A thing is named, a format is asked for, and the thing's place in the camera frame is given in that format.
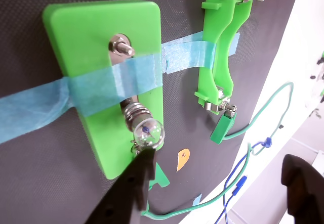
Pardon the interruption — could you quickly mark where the small clear light bulb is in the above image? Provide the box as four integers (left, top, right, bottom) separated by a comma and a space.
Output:
122, 102, 166, 151

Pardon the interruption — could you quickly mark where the green battery holder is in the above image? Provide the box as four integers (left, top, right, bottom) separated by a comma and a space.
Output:
194, 0, 254, 113

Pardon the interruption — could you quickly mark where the green alligator clip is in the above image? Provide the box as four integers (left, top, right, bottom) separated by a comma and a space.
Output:
210, 102, 238, 144
130, 139, 171, 191

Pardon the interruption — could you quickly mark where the long blue masking tape strip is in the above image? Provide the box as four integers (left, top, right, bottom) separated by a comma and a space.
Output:
0, 53, 163, 144

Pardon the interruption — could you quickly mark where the blue lead cable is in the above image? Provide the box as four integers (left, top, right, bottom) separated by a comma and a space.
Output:
214, 138, 273, 224

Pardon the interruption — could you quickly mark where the orange sticker with zigzag mark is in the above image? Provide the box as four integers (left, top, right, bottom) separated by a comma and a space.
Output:
176, 148, 190, 172

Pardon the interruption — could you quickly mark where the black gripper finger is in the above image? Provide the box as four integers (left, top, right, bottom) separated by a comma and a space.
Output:
83, 148, 157, 224
281, 154, 324, 224

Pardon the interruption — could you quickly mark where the dark grey work mat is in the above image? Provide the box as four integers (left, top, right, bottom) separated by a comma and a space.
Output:
0, 0, 303, 224

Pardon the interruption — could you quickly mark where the green lead cable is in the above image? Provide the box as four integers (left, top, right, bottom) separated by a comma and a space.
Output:
140, 81, 295, 221

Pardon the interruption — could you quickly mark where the green bulb holder board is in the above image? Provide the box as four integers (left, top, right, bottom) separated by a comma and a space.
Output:
42, 0, 163, 181

